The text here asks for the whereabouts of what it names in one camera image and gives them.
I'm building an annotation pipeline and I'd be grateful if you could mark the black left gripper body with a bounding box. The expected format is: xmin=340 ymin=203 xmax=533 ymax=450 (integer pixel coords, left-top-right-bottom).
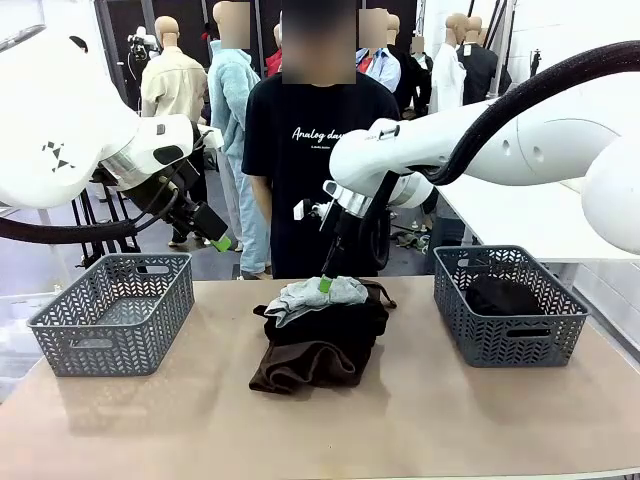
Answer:
xmin=122 ymin=159 xmax=202 ymax=222

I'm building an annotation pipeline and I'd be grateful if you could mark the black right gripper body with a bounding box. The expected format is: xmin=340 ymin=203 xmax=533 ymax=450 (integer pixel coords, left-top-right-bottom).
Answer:
xmin=327 ymin=208 xmax=360 ymax=262

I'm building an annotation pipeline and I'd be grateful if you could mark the grey garment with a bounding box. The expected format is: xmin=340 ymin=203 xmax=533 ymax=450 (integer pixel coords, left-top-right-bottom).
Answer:
xmin=263 ymin=275 xmax=370 ymax=329

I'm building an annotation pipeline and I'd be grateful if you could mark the black garment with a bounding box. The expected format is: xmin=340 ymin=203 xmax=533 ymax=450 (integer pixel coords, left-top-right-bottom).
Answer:
xmin=253 ymin=298 xmax=391 ymax=374
xmin=465 ymin=273 xmax=547 ymax=318

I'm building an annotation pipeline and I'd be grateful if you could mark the dark brown garment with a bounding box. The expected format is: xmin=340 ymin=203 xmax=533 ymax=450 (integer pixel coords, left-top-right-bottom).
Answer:
xmin=248 ymin=278 xmax=399 ymax=396

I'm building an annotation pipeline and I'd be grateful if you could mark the person's right forearm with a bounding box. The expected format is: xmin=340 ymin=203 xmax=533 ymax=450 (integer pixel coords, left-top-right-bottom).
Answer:
xmin=249 ymin=174 xmax=274 ymax=222

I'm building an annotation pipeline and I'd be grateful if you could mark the person in black t-shirt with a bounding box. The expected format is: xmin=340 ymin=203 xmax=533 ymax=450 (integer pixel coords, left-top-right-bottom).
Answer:
xmin=241 ymin=0 xmax=401 ymax=280

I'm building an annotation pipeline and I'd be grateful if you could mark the mannequin in beige shirt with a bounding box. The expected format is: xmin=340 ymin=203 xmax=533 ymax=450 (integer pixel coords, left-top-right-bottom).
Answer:
xmin=141 ymin=16 xmax=211 ymax=250

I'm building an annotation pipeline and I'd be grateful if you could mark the mannequin in light blue fleece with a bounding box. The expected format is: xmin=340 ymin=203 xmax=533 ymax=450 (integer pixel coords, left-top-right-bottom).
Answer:
xmin=207 ymin=0 xmax=274 ymax=280

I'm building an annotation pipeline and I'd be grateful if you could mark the grey plastic basket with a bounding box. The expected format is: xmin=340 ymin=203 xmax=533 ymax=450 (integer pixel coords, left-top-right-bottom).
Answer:
xmin=27 ymin=252 xmax=196 ymax=378
xmin=432 ymin=244 xmax=591 ymax=369

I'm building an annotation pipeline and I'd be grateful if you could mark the mannequin in red top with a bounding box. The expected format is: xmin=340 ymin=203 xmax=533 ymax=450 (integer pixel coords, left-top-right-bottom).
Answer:
xmin=264 ymin=24 xmax=284 ymax=79

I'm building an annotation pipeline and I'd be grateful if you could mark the mannequin in black jacket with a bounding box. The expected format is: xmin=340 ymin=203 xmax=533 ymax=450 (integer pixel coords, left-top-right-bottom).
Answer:
xmin=394 ymin=34 xmax=434 ymax=119

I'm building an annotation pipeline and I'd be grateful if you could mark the mannequin in light blue shirt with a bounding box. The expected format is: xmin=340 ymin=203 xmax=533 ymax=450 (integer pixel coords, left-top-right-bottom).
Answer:
xmin=355 ymin=7 xmax=402 ymax=94

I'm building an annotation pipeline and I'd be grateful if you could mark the white table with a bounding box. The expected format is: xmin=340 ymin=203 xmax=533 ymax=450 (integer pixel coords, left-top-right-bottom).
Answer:
xmin=434 ymin=172 xmax=640 ymax=264

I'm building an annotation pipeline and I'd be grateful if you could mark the mannequin in white shirt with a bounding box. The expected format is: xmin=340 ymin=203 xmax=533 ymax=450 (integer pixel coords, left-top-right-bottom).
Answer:
xmin=430 ymin=13 xmax=469 ymax=115

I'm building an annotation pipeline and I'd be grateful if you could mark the mannequin in black shirt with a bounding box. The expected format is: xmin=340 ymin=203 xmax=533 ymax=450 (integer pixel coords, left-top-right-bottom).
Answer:
xmin=457 ymin=16 xmax=514 ymax=107

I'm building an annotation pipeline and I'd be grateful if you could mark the clear plastic storage box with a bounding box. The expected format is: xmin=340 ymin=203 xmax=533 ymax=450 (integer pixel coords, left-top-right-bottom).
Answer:
xmin=0 ymin=292 xmax=56 ymax=401

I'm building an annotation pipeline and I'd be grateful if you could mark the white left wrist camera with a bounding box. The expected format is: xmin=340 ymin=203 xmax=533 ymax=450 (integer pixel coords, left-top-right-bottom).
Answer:
xmin=197 ymin=124 xmax=225 ymax=150

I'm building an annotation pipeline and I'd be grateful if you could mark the black camera tripod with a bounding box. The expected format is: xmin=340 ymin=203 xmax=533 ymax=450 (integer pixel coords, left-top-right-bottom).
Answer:
xmin=69 ymin=187 xmax=142 ymax=270

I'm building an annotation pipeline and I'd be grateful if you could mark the black left arm cable sleeve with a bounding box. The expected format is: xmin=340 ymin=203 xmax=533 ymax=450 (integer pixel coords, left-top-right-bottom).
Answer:
xmin=0 ymin=169 xmax=182 ymax=246

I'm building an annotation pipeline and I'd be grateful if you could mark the black arm cable sleeve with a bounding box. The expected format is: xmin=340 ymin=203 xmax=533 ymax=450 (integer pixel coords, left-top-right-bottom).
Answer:
xmin=357 ymin=39 xmax=640 ymax=271
xmin=0 ymin=169 xmax=182 ymax=246

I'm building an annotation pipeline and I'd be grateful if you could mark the black right arm cable sleeve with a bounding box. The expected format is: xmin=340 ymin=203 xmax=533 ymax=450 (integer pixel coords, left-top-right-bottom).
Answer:
xmin=357 ymin=39 xmax=640 ymax=271

